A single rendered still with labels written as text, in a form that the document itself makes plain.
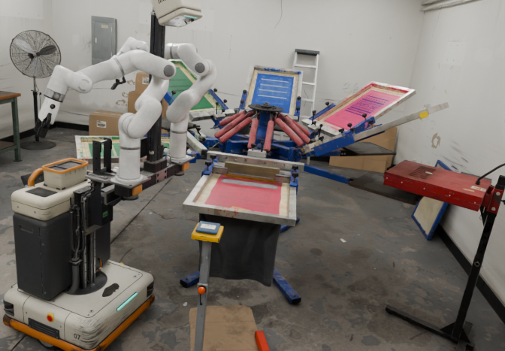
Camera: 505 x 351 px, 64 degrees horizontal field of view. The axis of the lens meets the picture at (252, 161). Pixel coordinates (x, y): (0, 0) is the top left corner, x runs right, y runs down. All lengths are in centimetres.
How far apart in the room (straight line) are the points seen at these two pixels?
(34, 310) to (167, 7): 182
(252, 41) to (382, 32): 198
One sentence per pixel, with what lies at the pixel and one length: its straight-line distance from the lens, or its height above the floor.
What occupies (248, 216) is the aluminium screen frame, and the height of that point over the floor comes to 97.
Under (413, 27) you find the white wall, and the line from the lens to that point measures 685.
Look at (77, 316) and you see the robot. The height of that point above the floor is 28.
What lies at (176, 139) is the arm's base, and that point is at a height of 126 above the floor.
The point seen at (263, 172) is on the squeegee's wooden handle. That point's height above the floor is 102.
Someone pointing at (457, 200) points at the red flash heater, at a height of 105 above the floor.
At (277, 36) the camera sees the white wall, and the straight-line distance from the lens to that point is 663.
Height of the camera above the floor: 183
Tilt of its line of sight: 17 degrees down
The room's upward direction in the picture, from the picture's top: 6 degrees clockwise
